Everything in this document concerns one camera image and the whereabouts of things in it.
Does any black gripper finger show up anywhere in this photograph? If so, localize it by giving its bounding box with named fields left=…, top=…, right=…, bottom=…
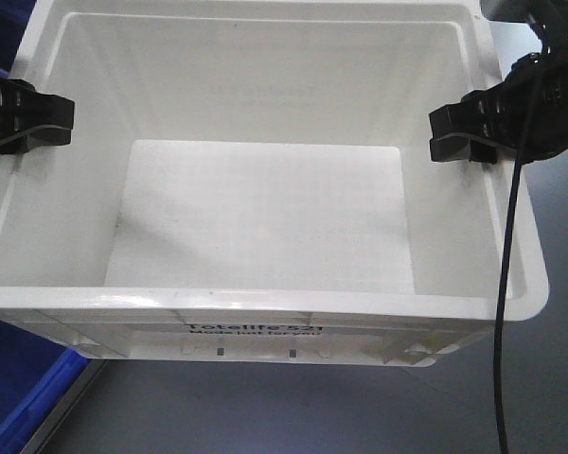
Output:
left=0, top=129, right=72, bottom=155
left=0, top=75, right=75, bottom=142

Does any black cable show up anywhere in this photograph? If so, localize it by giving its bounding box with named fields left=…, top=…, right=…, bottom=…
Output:
left=494, top=56, right=548, bottom=454

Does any white plastic tote bin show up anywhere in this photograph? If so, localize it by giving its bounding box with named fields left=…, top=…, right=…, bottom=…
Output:
left=0, top=0, right=550, bottom=369

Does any blue bin lower left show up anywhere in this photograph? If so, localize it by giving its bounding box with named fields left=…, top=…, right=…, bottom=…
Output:
left=0, top=345, right=89, bottom=453

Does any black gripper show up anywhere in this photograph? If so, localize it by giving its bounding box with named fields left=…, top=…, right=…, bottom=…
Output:
left=429, top=43, right=568, bottom=164

